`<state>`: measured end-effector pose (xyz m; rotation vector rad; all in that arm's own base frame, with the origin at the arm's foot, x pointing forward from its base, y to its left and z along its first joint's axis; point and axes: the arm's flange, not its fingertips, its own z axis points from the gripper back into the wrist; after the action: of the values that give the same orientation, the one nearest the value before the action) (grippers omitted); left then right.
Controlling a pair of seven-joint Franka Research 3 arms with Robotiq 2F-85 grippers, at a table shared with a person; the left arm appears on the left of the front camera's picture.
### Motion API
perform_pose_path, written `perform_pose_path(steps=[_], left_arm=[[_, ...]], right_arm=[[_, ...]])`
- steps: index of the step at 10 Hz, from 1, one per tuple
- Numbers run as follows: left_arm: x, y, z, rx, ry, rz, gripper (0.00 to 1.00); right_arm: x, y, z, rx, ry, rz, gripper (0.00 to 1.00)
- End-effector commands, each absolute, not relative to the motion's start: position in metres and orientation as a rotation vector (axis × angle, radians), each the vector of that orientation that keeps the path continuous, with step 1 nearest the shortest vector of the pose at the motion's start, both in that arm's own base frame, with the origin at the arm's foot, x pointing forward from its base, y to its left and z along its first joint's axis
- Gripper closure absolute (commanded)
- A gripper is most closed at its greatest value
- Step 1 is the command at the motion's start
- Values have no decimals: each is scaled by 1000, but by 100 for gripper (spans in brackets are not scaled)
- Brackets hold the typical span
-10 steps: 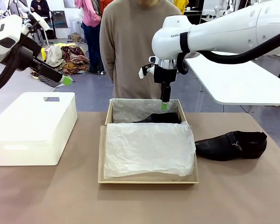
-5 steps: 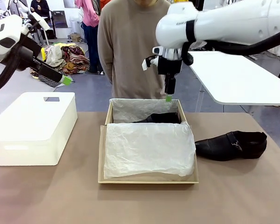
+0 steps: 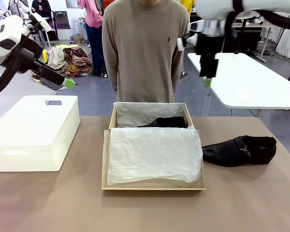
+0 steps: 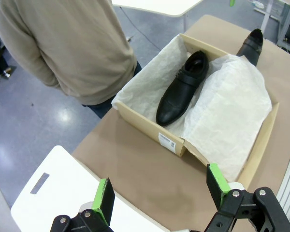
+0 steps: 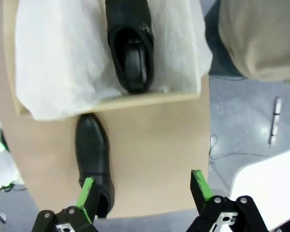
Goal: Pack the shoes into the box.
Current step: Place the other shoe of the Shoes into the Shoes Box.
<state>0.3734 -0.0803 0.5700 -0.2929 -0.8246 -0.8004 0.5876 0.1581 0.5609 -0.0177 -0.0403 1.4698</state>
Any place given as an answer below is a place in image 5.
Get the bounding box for thin black floor cable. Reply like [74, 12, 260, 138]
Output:
[208, 135, 272, 160]

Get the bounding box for cardboard shoe box with lid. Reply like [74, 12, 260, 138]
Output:
[2, 0, 201, 117]

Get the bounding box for black leather shoe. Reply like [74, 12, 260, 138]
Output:
[104, 0, 156, 94]
[74, 113, 116, 218]

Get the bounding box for large white panel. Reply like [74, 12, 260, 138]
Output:
[228, 144, 290, 232]

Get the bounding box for person's dark blue trousers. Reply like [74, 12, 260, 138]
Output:
[204, 0, 246, 78]

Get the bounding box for person's beige garment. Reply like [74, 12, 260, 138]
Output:
[217, 0, 290, 92]

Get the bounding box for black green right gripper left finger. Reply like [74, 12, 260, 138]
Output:
[31, 177, 100, 232]

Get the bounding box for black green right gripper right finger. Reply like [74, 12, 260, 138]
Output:
[186, 170, 269, 232]

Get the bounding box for white tissue wrapping paper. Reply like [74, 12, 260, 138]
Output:
[14, 0, 213, 121]

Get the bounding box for white and black pen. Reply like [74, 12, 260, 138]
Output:
[268, 96, 282, 149]

